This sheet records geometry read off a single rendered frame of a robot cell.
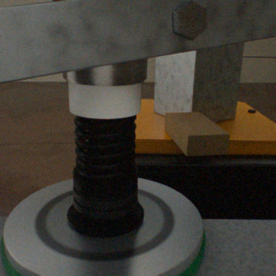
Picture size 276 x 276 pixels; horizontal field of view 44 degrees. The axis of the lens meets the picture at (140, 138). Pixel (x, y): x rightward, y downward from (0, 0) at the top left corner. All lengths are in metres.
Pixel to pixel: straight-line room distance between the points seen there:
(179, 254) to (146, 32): 0.20
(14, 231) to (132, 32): 0.23
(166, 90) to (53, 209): 0.73
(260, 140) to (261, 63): 6.24
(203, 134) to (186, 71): 0.27
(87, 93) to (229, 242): 0.23
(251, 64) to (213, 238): 6.69
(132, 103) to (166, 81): 0.75
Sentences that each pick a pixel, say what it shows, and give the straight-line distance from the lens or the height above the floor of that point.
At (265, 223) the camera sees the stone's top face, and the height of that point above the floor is 0.83.
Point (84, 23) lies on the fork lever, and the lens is 0.26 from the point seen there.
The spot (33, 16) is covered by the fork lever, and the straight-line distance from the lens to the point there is 0.26.
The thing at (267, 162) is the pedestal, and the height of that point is 0.74.
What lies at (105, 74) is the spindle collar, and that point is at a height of 1.02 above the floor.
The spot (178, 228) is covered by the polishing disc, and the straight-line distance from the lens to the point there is 0.37.
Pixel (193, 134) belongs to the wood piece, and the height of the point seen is 0.83.
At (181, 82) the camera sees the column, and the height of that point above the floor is 0.90.
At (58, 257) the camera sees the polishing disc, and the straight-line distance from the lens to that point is 0.34.
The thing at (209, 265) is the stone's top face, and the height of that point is 0.83.
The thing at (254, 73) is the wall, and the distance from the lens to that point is 7.12.
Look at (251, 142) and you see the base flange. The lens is 0.93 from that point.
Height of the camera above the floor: 1.06
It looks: 19 degrees down
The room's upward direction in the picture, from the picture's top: 2 degrees clockwise
